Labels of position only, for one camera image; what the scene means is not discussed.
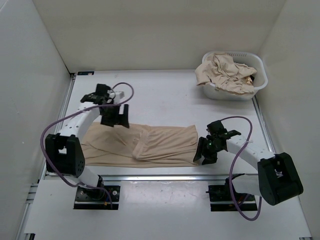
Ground aluminium right side rail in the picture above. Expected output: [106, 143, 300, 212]
[252, 96, 275, 152]

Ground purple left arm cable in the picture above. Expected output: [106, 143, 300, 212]
[40, 82, 135, 208]

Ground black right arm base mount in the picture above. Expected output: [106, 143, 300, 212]
[206, 175, 258, 212]

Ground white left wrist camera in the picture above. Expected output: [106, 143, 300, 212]
[110, 91, 125, 99]

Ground beige clothes pile in basket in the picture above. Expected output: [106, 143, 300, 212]
[195, 52, 257, 96]

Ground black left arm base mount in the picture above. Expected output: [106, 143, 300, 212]
[73, 184, 121, 211]

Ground white laundry basket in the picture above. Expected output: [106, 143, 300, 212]
[195, 51, 268, 101]

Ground beige trousers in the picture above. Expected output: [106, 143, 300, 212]
[81, 122, 198, 168]

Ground black corner label sticker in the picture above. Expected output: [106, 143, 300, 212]
[77, 71, 95, 76]

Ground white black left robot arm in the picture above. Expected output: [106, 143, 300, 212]
[40, 83, 129, 200]

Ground aluminium table edge rail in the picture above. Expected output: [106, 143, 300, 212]
[102, 174, 228, 182]

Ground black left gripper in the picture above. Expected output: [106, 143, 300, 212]
[100, 102, 129, 128]

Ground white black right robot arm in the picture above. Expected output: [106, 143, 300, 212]
[193, 120, 304, 206]

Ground aluminium left side rail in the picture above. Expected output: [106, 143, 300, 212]
[17, 72, 77, 240]

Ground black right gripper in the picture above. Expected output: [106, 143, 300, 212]
[193, 136, 223, 165]

